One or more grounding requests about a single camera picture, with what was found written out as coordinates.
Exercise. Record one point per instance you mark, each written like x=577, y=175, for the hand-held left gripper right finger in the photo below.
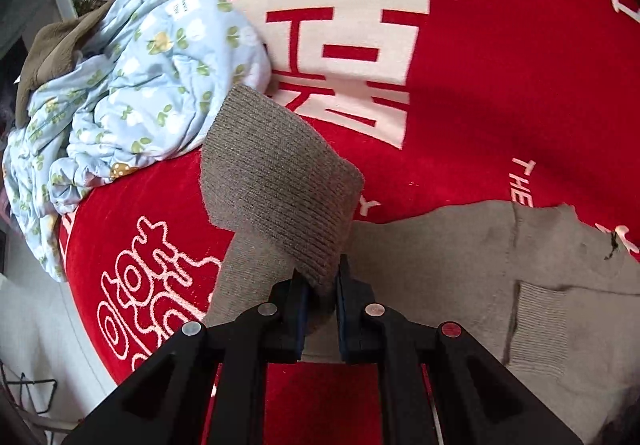
x=343, y=320

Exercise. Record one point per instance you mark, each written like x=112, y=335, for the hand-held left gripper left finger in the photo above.
x=300, y=320

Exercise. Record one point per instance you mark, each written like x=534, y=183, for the grey-brown knitted sweater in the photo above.
x=280, y=175

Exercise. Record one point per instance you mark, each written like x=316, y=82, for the red printed blanket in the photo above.
x=475, y=75

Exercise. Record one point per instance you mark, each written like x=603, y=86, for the light blue floral quilt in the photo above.
x=150, y=75

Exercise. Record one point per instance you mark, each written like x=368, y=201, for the brown fleece garment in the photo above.
x=50, y=50

